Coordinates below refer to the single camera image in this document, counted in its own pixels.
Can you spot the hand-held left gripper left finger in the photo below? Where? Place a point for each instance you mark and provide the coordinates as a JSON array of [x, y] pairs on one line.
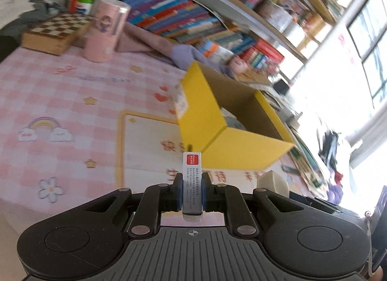
[[179, 193]]

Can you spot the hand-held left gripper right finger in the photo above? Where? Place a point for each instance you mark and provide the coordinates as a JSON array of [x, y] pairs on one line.
[[205, 193]]

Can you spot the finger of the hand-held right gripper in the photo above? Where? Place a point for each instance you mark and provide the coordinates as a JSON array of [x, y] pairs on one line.
[[314, 204]]

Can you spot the cream white eraser block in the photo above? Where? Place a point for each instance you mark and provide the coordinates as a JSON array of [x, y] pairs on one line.
[[272, 183]]

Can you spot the yellow cardboard box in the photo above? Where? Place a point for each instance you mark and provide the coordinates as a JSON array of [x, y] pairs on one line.
[[199, 108]]

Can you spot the pile of books and papers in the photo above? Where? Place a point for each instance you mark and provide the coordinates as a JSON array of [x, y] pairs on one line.
[[305, 154]]

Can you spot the small black box device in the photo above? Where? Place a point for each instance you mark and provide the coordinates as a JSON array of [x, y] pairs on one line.
[[281, 87]]

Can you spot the pink pig plush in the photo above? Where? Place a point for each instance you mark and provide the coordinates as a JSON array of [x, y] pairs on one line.
[[237, 65]]

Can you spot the window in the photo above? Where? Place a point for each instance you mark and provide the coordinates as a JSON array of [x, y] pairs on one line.
[[375, 72]]

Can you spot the purple cloth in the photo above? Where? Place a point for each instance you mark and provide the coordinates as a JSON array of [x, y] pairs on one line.
[[142, 42]]

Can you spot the red thick book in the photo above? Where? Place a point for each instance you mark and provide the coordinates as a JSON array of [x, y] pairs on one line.
[[270, 50]]

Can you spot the row of colourful books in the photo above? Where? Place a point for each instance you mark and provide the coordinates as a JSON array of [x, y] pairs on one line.
[[181, 18]]

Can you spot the pink cartoon cylinder canister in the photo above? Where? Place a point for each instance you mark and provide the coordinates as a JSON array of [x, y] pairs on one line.
[[105, 33]]

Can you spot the white storage box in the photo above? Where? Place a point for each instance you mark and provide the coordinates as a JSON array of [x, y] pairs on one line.
[[294, 28]]

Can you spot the box of tubes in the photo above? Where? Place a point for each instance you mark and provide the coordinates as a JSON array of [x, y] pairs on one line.
[[276, 12]]

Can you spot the wooden chess board box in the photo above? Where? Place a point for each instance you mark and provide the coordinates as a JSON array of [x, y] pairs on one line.
[[54, 27]]

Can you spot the white jar green lid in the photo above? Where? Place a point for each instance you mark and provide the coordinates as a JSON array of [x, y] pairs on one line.
[[86, 6]]

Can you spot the dark grey cloth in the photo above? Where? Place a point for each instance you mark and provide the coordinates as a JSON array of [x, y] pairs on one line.
[[27, 19]]

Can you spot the white printed paper sheets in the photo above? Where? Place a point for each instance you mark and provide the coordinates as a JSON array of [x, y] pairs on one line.
[[12, 6]]

